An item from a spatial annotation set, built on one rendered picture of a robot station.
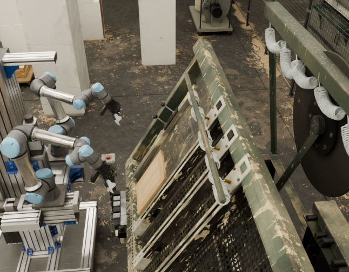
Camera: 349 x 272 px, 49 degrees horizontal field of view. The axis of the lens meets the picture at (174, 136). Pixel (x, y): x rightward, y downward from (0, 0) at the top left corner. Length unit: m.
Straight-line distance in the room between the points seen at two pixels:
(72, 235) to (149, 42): 3.82
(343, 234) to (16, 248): 2.86
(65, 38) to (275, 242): 4.04
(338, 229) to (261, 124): 3.73
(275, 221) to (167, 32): 5.31
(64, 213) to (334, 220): 1.94
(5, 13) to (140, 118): 2.90
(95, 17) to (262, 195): 6.47
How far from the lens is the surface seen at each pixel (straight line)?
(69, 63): 5.18
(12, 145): 2.48
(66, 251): 3.68
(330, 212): 1.85
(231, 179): 1.81
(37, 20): 5.02
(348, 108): 1.90
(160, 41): 6.61
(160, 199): 2.54
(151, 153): 3.03
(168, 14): 6.45
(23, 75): 6.53
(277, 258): 1.48
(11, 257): 3.79
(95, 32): 7.84
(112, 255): 3.83
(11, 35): 7.07
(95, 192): 4.40
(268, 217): 1.56
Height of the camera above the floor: 3.10
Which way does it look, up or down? 38 degrees down
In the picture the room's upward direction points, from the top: straight up
